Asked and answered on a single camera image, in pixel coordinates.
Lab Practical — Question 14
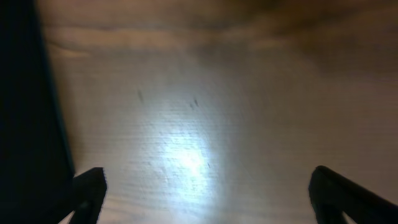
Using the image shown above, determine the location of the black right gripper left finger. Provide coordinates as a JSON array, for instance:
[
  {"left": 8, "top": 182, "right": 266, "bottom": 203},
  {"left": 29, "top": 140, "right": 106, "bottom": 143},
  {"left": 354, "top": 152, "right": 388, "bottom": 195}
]
[{"left": 61, "top": 167, "right": 107, "bottom": 224}]

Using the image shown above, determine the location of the dark green box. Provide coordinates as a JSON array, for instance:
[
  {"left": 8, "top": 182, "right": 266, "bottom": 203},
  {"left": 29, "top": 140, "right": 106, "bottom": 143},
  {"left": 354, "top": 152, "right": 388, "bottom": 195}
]
[{"left": 1, "top": 0, "right": 73, "bottom": 223}]

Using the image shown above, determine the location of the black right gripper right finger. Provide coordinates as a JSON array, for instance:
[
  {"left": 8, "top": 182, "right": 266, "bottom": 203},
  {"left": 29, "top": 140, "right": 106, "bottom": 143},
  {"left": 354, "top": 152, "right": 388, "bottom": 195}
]
[{"left": 308, "top": 166, "right": 397, "bottom": 224}]

